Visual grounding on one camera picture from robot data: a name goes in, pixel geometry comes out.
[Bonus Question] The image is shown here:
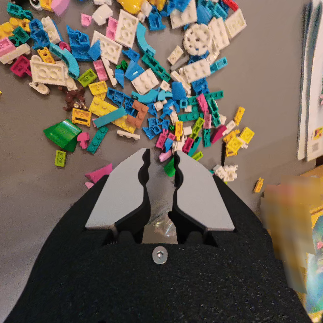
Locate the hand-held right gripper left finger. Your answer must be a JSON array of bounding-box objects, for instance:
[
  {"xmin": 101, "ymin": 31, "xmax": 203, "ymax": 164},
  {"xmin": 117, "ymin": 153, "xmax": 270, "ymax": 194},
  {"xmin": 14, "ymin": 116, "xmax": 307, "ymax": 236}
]
[{"xmin": 85, "ymin": 148, "xmax": 152, "ymax": 245}]

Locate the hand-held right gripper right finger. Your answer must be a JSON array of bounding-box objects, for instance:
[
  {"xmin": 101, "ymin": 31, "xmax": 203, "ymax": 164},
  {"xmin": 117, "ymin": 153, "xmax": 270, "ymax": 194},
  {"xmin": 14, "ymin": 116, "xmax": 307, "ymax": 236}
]
[{"xmin": 168, "ymin": 150, "xmax": 236, "ymax": 245}]

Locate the green curved lego piece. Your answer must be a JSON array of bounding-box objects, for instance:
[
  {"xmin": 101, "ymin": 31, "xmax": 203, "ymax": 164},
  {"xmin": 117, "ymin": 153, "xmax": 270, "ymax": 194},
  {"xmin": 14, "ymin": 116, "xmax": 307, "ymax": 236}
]
[{"xmin": 164, "ymin": 156, "xmax": 176, "ymax": 177}]

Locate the pile of colourful lego pieces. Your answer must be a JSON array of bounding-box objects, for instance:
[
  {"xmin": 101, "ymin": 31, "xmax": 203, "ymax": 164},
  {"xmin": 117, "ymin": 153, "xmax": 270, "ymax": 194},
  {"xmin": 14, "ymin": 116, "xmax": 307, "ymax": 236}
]
[{"xmin": 0, "ymin": 0, "xmax": 255, "ymax": 183}]

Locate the magenta lego slope piece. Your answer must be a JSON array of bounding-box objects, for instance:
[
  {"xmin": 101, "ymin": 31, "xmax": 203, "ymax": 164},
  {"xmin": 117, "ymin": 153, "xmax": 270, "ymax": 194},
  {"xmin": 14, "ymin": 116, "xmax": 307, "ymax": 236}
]
[{"xmin": 84, "ymin": 163, "xmax": 113, "ymax": 184}]

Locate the large green lego slope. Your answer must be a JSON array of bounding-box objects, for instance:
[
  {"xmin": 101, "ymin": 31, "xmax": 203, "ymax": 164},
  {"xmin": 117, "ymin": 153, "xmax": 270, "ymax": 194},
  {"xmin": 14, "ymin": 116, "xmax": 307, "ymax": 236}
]
[{"xmin": 43, "ymin": 119, "xmax": 83, "ymax": 153}]

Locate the yellow lego set box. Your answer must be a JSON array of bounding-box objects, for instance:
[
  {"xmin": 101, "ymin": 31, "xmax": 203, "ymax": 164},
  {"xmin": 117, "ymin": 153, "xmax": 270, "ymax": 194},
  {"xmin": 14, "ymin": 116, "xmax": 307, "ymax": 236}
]
[{"xmin": 299, "ymin": 164, "xmax": 323, "ymax": 323}]

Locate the lego instruction booklet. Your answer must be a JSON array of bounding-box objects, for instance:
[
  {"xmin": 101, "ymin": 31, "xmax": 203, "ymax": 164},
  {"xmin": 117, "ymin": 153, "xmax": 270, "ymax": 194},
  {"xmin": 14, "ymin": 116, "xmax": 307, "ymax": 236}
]
[{"xmin": 297, "ymin": 0, "xmax": 323, "ymax": 162}]

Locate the clear plastic bag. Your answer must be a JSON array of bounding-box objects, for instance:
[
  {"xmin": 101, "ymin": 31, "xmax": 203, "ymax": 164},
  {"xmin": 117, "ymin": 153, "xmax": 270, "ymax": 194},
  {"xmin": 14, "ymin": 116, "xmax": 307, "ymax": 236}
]
[{"xmin": 148, "ymin": 206, "xmax": 177, "ymax": 238}]

